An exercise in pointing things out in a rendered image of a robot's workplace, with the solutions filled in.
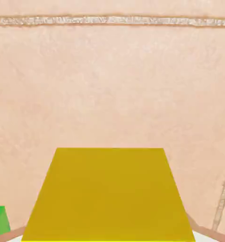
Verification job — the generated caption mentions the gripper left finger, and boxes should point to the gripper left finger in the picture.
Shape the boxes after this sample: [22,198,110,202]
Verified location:
[0,225,27,242]

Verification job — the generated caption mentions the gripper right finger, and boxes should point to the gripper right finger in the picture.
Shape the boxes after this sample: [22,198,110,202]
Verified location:
[187,213,225,242]

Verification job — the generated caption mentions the small yellow cube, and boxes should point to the small yellow cube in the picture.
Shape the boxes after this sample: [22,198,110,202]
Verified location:
[21,147,196,242]

